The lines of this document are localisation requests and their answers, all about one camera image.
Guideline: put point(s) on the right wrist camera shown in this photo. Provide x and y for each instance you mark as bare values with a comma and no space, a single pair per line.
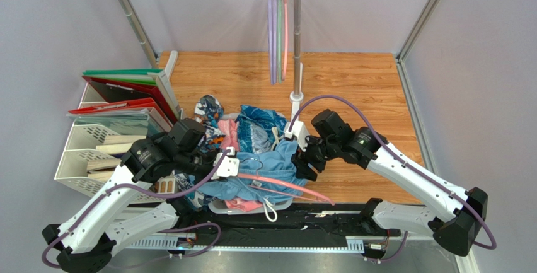
297,132

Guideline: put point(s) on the dark blue patterned shorts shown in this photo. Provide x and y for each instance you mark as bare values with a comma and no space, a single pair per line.
258,129

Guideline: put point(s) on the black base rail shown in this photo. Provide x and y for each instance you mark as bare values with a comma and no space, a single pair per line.
302,227

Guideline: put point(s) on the red folder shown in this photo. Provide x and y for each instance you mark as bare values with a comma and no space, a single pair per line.
114,91

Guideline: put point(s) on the pink hanger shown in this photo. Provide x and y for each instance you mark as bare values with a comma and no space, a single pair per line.
285,39
318,196

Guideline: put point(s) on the green folder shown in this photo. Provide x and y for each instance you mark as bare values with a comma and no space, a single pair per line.
139,76

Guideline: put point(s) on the colorful patterned shorts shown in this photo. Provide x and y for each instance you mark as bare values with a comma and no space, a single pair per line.
208,112

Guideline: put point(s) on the pink garment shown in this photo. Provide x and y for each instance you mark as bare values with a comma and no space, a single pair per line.
230,130

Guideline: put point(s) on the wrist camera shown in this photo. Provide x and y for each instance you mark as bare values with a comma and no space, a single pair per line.
226,164
297,132

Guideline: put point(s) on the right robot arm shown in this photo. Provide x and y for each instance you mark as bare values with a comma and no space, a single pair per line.
450,214

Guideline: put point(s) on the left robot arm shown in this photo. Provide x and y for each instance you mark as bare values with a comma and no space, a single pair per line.
125,210

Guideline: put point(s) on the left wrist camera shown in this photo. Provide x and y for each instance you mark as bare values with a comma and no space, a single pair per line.
226,164

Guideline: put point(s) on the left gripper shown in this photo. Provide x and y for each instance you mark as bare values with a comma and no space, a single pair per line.
212,154

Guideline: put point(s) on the white laundry basket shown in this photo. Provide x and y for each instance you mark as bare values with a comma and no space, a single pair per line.
240,206

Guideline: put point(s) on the purple hanger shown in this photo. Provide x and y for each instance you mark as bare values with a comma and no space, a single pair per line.
271,43
274,39

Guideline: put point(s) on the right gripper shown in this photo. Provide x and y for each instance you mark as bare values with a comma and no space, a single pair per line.
305,160

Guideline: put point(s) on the light blue shorts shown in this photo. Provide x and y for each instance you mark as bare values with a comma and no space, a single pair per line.
274,164

